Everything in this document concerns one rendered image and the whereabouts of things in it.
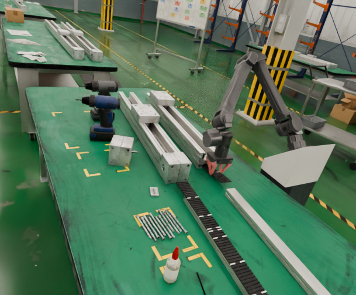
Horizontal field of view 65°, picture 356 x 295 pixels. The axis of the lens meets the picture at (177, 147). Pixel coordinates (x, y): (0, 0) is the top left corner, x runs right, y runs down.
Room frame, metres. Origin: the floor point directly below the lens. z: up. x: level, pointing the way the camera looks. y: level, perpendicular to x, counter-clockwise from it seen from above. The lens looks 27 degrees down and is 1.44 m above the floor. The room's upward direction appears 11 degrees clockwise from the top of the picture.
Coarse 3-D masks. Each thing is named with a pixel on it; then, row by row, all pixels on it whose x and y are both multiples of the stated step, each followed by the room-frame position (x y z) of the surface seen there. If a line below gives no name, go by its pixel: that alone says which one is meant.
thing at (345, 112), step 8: (8, 8) 4.13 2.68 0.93; (16, 8) 4.29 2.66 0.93; (8, 16) 3.97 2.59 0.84; (16, 16) 4.03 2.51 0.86; (352, 96) 5.50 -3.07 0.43; (336, 104) 5.40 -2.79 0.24; (344, 104) 5.35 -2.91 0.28; (352, 104) 5.21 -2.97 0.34; (336, 112) 5.31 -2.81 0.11; (344, 112) 5.20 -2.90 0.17; (352, 112) 5.10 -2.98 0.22; (344, 120) 5.16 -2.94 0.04; (352, 120) 5.15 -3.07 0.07
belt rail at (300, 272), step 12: (228, 192) 0.95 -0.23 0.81; (240, 204) 0.88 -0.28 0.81; (252, 216) 0.82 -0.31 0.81; (264, 228) 0.77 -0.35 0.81; (264, 240) 0.74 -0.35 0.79; (276, 240) 0.72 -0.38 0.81; (276, 252) 0.69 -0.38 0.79; (288, 252) 0.68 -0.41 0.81; (288, 264) 0.64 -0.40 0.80; (300, 264) 0.64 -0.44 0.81; (300, 276) 0.60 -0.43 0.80; (312, 276) 0.60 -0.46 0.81; (312, 288) 0.56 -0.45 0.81; (324, 288) 0.57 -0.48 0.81
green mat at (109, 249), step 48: (48, 96) 1.63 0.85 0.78; (144, 96) 2.00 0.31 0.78; (48, 144) 1.08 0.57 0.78; (96, 144) 1.16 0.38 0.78; (96, 192) 0.82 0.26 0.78; (144, 192) 0.87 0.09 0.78; (240, 192) 1.00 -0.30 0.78; (96, 240) 0.60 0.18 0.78; (144, 240) 0.64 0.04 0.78; (240, 240) 0.72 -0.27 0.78; (288, 240) 0.77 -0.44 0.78; (336, 240) 0.82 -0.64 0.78; (96, 288) 0.45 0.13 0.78; (144, 288) 0.48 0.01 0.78; (192, 288) 0.51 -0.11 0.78; (288, 288) 0.57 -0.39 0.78; (336, 288) 0.60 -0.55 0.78
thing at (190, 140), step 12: (156, 108) 1.64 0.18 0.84; (168, 108) 1.66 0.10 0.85; (168, 120) 1.49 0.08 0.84; (180, 120) 1.50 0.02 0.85; (168, 132) 1.44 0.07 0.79; (180, 132) 1.32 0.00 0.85; (192, 132) 1.36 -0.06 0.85; (180, 144) 1.30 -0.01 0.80; (192, 144) 1.20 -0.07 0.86; (192, 156) 1.18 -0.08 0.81; (204, 156) 1.13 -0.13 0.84
